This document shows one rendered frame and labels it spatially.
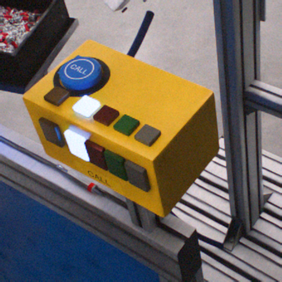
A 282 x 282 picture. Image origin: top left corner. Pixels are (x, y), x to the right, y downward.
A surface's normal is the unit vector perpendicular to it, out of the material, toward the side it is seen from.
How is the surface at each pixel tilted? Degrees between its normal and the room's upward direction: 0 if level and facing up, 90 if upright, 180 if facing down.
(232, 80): 90
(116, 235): 90
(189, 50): 0
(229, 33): 90
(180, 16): 1
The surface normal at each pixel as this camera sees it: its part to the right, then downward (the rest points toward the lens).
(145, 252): -0.58, 0.64
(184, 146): 0.81, 0.37
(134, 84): -0.11, -0.68
